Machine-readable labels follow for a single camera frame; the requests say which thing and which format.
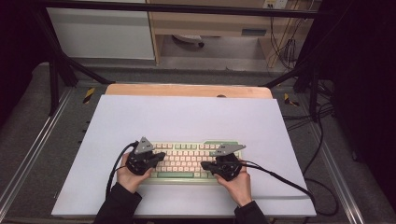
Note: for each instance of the black curtain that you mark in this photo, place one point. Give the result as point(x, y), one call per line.
point(364, 77)
point(15, 46)

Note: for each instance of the white chair base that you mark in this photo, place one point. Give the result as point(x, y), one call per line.
point(188, 39)

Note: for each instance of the wooden table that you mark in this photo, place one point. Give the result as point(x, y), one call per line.
point(186, 90)

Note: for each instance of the person's left hand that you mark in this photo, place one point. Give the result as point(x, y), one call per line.
point(127, 180)

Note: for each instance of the person's right hand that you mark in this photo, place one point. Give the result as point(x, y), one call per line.
point(239, 186)

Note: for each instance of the black metal crossbar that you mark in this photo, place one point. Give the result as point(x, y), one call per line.
point(186, 8)

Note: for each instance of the aluminium rail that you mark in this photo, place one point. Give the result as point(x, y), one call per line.
point(34, 152)
point(339, 180)

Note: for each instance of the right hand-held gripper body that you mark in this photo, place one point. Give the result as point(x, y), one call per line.
point(229, 168)

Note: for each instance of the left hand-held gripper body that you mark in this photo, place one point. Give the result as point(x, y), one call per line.
point(141, 161)

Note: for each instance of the white cabinet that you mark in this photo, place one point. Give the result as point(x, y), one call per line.
point(99, 34)

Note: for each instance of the white wall socket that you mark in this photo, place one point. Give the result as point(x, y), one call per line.
point(275, 3)

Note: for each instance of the black metal stand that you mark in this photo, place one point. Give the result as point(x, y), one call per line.
point(54, 81)
point(313, 93)

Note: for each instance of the yellow and black tape strip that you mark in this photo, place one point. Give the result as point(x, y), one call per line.
point(290, 100)
point(88, 95)

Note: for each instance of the green and cream mechanical keyboard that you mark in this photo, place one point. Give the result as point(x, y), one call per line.
point(183, 161)

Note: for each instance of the white desk mat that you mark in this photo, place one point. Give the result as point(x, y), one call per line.
point(186, 121)

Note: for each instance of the light wooden desk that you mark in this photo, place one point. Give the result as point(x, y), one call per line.
point(202, 23)

